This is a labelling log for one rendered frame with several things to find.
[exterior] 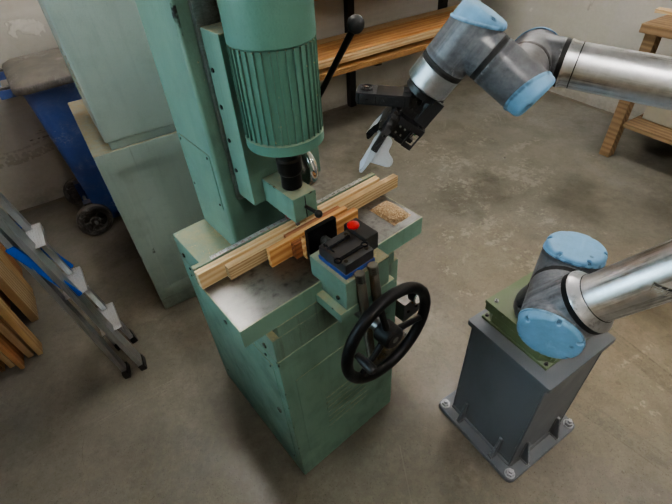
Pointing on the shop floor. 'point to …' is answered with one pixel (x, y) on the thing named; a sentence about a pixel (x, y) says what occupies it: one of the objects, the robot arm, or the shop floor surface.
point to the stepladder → (28, 252)
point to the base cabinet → (302, 386)
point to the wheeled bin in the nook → (62, 131)
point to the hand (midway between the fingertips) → (360, 153)
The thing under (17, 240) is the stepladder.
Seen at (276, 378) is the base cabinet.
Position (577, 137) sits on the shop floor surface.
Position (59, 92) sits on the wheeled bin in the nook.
